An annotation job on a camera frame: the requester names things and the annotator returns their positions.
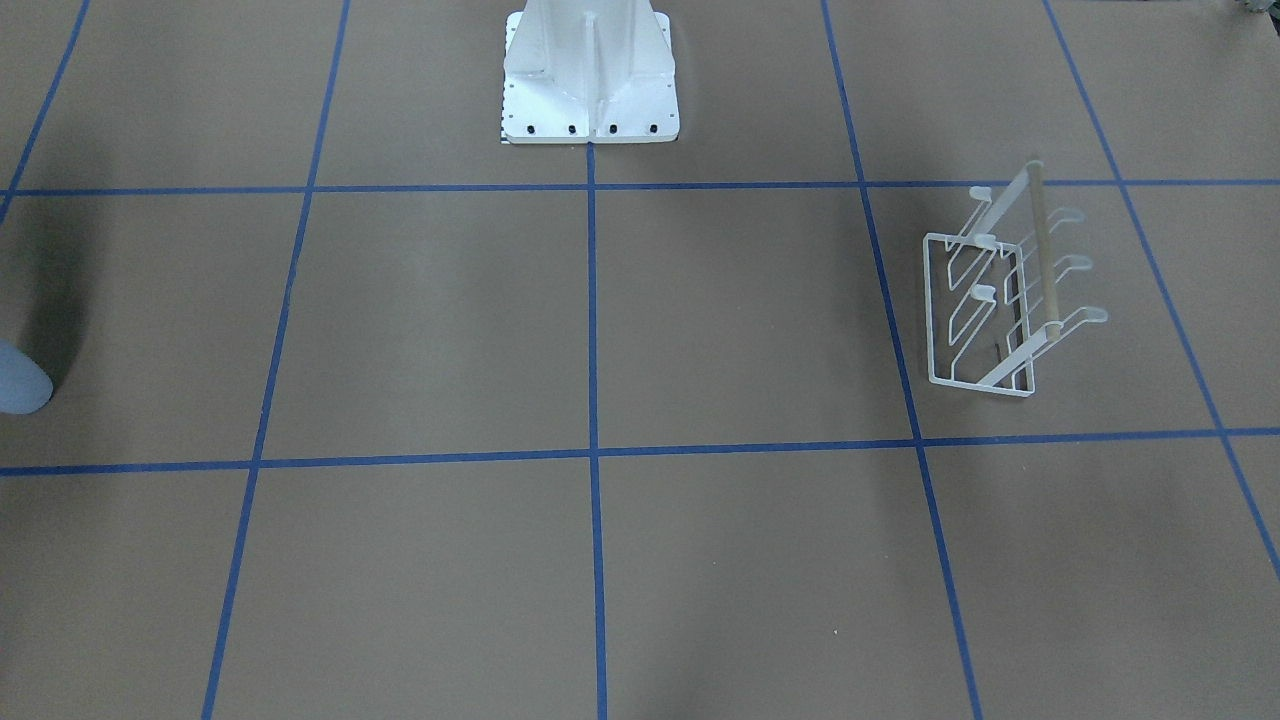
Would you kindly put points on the white wire cup holder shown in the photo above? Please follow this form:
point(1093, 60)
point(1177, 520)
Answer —
point(993, 291)

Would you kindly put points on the light blue cup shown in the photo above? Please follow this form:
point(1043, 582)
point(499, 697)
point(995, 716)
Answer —
point(25, 386)

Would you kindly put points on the white camera pole base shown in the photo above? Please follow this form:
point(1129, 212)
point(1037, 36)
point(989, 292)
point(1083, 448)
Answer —
point(589, 72)

